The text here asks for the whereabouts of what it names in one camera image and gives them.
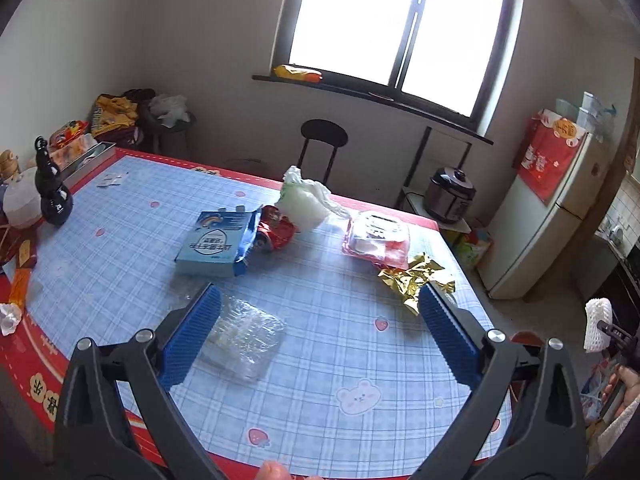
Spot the black kitchen stove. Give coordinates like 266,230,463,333
596,254,640,330

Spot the white foam fruit net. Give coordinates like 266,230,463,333
583,298,614,354

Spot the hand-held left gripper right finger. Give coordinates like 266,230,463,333
417,282,588,480

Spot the red printed cloth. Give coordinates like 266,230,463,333
516,108,587,205

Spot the yellow printed bag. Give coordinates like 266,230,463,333
91,93,139,139

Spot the clear red-label food container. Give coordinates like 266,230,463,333
341,209,411,270

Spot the cream refrigerator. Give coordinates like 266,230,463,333
477,109,617,302

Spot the person's left hand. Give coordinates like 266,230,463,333
257,461,290,480

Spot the dark windowsill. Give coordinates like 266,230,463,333
252,74,494,146

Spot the black-framed window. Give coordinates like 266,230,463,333
272,0,527,134

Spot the white round jar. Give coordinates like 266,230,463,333
2,167,44,226

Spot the crushed red drink can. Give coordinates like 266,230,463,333
256,204,301,254

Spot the green printed bag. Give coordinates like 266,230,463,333
452,227,494,271

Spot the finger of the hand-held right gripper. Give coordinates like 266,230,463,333
596,321,627,345

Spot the white side table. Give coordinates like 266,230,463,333
402,187,472,234

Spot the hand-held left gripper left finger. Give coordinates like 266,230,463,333
52,282,226,480

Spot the yellow snack packet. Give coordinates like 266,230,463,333
273,63,324,84

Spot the small white paper slip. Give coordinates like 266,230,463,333
96,171,132,189

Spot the crumpled white bag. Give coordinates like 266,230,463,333
149,93,191,126

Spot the crumpled white tissue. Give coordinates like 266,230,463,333
0,302,24,337

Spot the gold foil wrapper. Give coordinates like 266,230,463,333
377,253,457,317

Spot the grey metal tin box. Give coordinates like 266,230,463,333
60,142,119,192

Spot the dark low stool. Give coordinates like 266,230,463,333
140,110,197,162

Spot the white plastic bag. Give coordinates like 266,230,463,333
274,165,352,234

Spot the clear plastic bag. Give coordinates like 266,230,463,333
200,295,287,386

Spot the blue cardboard box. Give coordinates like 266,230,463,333
174,205,264,279

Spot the orange stick packet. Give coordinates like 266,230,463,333
9,266,34,307

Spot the beige bear figurine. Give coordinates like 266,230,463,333
0,149,22,182

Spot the dark electric pressure cooker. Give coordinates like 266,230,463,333
423,166,477,225

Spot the black gourd-shaped bottle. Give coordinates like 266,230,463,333
34,136,75,227

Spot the person's right hand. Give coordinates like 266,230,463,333
601,364,640,422

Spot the red snack packet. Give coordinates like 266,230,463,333
49,120,96,150

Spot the black round stool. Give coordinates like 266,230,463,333
298,119,349,186

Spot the stack of clear containers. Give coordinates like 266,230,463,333
554,90,619,137

